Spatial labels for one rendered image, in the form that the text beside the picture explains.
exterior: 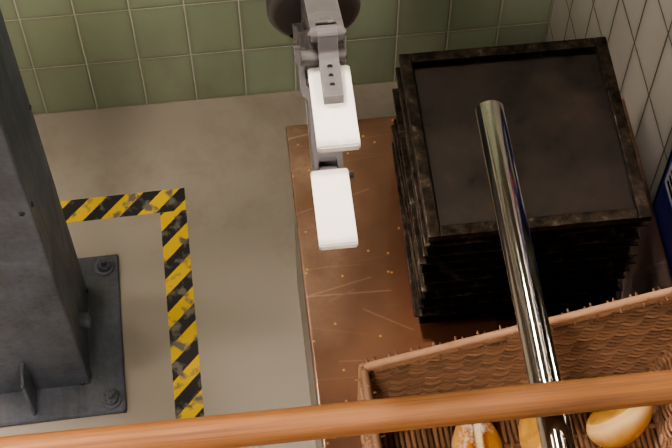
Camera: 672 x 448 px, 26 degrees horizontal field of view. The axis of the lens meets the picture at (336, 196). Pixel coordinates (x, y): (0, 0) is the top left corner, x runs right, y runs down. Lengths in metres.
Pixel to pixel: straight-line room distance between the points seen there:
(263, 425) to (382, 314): 0.77
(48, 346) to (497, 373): 0.89
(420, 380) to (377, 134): 0.46
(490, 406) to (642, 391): 0.14
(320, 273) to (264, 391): 0.59
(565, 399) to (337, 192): 0.30
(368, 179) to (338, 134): 1.13
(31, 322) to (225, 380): 0.40
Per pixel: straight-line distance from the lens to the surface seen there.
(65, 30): 2.76
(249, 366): 2.64
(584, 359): 1.93
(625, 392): 1.32
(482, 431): 1.90
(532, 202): 1.85
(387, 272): 2.06
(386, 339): 2.01
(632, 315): 1.85
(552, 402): 1.31
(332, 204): 1.14
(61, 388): 2.65
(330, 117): 1.02
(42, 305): 2.38
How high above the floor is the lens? 2.39
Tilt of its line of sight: 58 degrees down
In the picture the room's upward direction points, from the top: straight up
